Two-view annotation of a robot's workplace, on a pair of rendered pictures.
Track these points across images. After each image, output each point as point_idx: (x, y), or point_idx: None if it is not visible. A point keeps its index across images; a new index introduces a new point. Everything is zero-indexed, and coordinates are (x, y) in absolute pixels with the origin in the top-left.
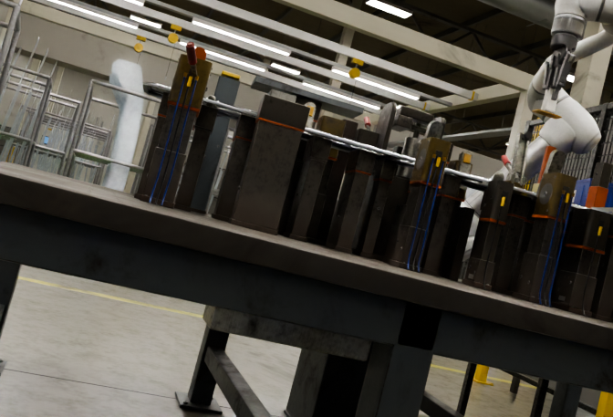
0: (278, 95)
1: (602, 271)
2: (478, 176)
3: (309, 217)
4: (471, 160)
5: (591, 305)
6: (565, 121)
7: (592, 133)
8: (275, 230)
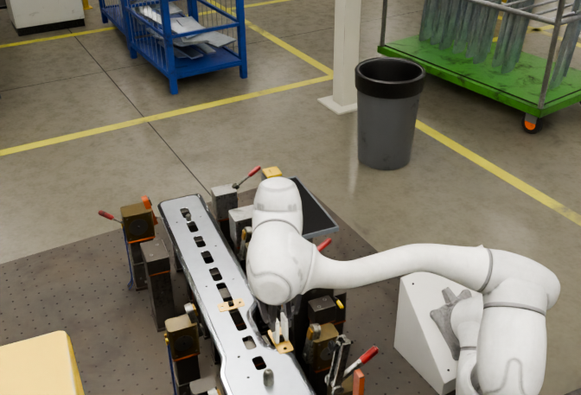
0: (230, 216)
1: None
2: (225, 366)
3: (203, 324)
4: (313, 337)
5: None
6: (477, 342)
7: (484, 385)
8: (156, 328)
